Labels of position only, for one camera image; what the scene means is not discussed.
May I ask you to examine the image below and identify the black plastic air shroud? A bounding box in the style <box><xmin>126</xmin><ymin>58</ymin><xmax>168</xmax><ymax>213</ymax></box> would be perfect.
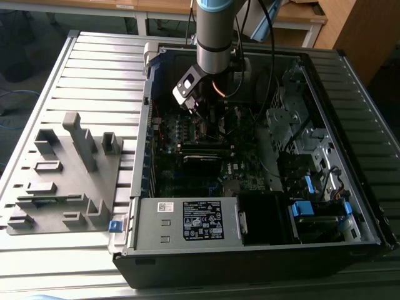
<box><xmin>236</xmin><ymin>192</ymin><xmax>288</xmax><ymax>246</ymax></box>

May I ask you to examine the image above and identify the grey power supply unit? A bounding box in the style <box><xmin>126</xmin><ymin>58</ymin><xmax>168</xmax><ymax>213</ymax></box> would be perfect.
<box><xmin>134</xmin><ymin>196</ymin><xmax>244</xmax><ymax>251</ymax></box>

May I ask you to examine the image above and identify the black PC case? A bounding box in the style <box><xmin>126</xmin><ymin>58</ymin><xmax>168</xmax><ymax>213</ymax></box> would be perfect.
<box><xmin>107</xmin><ymin>42</ymin><xmax>400</xmax><ymax>290</ymax></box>

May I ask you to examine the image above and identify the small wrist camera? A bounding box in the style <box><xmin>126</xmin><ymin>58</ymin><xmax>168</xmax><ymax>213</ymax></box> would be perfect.
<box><xmin>233</xmin><ymin>56</ymin><xmax>252</xmax><ymax>83</ymax></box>

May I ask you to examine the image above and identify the metal socket cover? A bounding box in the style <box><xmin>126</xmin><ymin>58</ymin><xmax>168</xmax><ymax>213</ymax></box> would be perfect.
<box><xmin>219</xmin><ymin>105</ymin><xmax>244</xmax><ymax>129</ymax></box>

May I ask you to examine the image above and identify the CPU socket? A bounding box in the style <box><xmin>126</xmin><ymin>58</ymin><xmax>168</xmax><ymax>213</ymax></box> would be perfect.
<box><xmin>193</xmin><ymin>116</ymin><xmax>226</xmax><ymax>143</ymax></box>

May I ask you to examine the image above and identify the black graphics card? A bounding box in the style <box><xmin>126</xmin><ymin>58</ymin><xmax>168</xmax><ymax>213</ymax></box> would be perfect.
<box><xmin>182</xmin><ymin>154</ymin><xmax>223</xmax><ymax>179</ymax></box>

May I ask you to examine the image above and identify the chipset heatsink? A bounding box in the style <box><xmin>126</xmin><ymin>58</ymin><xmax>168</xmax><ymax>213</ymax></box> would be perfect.
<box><xmin>223</xmin><ymin>179</ymin><xmax>241</xmax><ymax>193</ymax></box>

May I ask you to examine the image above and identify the wooden desk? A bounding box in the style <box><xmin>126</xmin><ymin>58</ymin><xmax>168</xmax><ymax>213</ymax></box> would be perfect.
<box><xmin>137</xmin><ymin>0</ymin><xmax>329</xmax><ymax>48</ymax></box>
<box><xmin>0</xmin><ymin>0</ymin><xmax>140</xmax><ymax>35</ymax></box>

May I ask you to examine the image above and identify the black case cable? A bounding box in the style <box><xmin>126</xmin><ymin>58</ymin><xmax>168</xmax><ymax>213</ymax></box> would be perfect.
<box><xmin>282</xmin><ymin>114</ymin><xmax>312</xmax><ymax>153</ymax></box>

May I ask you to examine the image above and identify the silver metal drive cage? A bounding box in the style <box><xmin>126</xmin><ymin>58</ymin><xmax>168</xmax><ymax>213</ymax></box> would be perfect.
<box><xmin>265</xmin><ymin>107</ymin><xmax>309</xmax><ymax>148</ymax></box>

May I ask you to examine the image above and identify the blue floor cable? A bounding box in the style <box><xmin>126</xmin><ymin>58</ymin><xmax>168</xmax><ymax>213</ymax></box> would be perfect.
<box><xmin>0</xmin><ymin>89</ymin><xmax>41</xmax><ymax>129</ymax></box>

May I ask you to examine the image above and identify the green motherboard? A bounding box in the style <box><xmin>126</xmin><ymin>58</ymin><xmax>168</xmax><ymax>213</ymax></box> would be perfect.
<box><xmin>151</xmin><ymin>101</ymin><xmax>278</xmax><ymax>200</ymax></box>

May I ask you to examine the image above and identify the silver CPU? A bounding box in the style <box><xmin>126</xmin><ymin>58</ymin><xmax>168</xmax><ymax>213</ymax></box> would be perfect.
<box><xmin>199</xmin><ymin>121</ymin><xmax>219</xmax><ymax>138</ymax></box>

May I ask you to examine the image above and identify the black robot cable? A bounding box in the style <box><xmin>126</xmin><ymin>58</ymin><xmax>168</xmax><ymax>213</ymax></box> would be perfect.
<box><xmin>224</xmin><ymin>0</ymin><xmax>278</xmax><ymax>98</ymax></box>

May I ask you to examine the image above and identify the grey parts rack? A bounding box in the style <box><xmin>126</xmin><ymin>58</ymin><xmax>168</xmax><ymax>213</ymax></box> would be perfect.
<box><xmin>5</xmin><ymin>111</ymin><xmax>126</xmax><ymax>236</ymax></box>

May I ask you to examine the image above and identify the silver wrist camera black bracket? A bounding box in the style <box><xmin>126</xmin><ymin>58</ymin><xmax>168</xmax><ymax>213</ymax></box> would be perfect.
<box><xmin>172</xmin><ymin>64</ymin><xmax>204</xmax><ymax>109</ymax></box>

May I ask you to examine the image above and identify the metal locking lever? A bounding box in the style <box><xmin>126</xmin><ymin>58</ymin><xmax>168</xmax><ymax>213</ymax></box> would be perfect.
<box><xmin>223</xmin><ymin>118</ymin><xmax>245</xmax><ymax>139</ymax></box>

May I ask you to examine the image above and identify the grey plastic case handle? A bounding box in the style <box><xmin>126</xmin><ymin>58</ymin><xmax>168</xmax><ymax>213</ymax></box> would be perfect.
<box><xmin>142</xmin><ymin>42</ymin><xmax>159</xmax><ymax>69</ymax></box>

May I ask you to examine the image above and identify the coloured wire bundle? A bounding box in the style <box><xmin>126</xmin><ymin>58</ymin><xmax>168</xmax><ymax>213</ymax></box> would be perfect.
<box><xmin>321</xmin><ymin>164</ymin><xmax>351</xmax><ymax>203</ymax></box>

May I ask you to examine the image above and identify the wooden cabinet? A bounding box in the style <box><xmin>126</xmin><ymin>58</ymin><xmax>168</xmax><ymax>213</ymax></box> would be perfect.
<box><xmin>314</xmin><ymin>0</ymin><xmax>400</xmax><ymax>87</ymax></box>

